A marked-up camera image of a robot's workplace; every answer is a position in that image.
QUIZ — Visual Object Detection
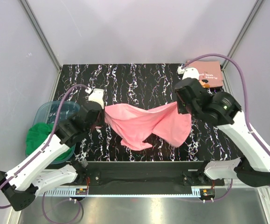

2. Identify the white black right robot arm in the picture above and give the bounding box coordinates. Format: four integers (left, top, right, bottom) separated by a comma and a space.
174, 78, 270, 187

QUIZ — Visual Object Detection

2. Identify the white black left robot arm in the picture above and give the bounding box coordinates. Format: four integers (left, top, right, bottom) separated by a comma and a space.
0, 101, 105, 211

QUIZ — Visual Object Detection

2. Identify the folded dusty pink printed t-shirt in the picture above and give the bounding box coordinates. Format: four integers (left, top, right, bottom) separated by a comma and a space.
188, 61, 223, 88

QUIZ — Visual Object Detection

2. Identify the teal plastic bin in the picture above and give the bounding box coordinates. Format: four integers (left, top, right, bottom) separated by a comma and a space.
25, 101, 80, 156

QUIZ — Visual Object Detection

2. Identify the green t-shirt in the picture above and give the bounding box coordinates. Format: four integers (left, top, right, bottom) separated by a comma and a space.
25, 122, 75, 163

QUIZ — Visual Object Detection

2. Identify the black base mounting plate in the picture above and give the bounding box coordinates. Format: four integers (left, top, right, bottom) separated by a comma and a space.
73, 161, 225, 192

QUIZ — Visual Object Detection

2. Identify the right aluminium frame post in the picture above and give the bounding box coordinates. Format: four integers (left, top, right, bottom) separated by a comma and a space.
227, 0, 265, 58

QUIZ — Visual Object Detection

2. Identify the aluminium frame post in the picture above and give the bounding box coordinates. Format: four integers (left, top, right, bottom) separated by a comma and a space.
227, 0, 265, 58
18, 0, 62, 72

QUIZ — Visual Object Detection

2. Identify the white slotted cable duct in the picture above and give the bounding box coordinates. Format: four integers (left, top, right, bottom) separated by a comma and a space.
44, 187, 201, 198

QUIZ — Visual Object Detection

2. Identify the left aluminium frame post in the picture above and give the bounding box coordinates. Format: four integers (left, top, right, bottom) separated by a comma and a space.
18, 0, 62, 72

